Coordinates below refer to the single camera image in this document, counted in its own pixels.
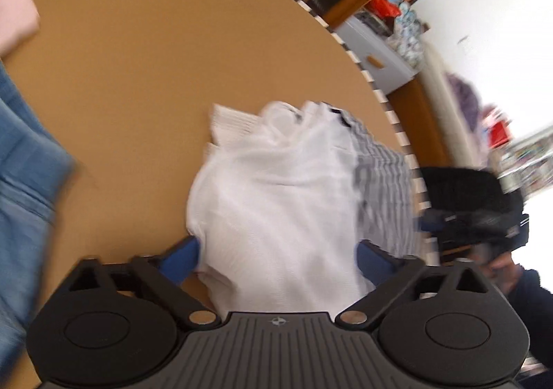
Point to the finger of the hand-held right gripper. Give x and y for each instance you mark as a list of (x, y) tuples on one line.
[(432, 224)]

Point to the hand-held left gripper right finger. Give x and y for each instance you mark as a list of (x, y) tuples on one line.
[(373, 261)]

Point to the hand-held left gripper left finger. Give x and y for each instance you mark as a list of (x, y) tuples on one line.
[(181, 259)]

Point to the black white striped sweater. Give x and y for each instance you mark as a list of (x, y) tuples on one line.
[(276, 207)]

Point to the person's right hand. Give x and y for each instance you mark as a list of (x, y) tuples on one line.
[(499, 268)]

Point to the purple cloth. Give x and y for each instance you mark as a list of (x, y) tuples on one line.
[(464, 99)]

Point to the blue denim jeans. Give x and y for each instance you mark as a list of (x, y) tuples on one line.
[(26, 199)]

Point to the round table striped edge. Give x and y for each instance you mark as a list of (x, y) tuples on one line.
[(129, 69)]

